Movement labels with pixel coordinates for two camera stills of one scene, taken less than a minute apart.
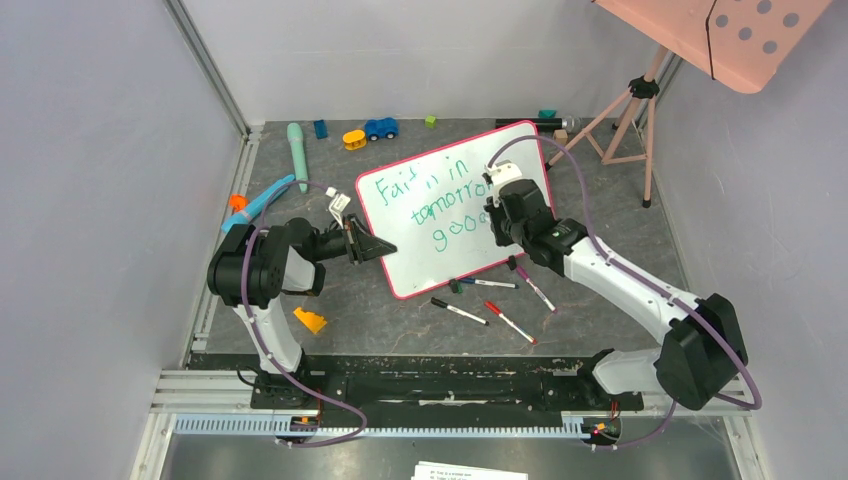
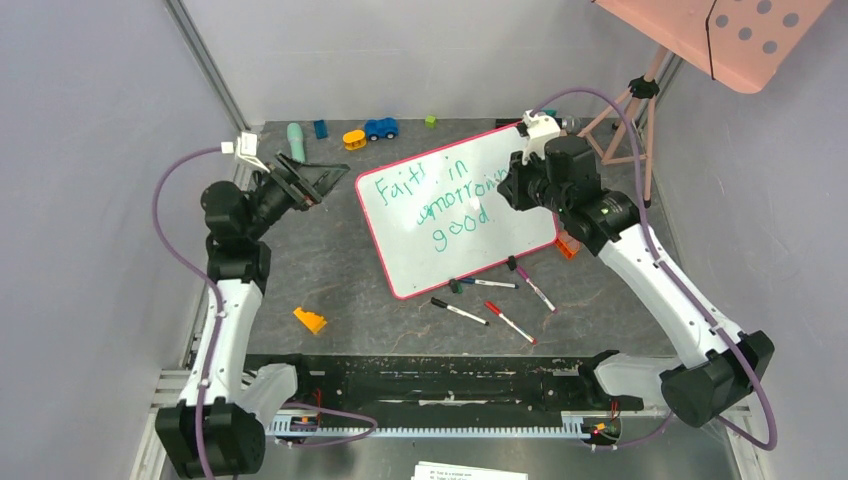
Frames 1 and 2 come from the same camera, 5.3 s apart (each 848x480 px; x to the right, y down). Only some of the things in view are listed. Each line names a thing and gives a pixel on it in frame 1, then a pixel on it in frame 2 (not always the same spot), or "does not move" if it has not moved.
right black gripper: [501, 221] -> [520, 183]
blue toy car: [376, 129] does not move
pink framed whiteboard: [430, 206] does not move
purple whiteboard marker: [524, 275] does not move
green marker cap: [455, 285] does not move
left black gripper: [361, 244] -> [304, 184]
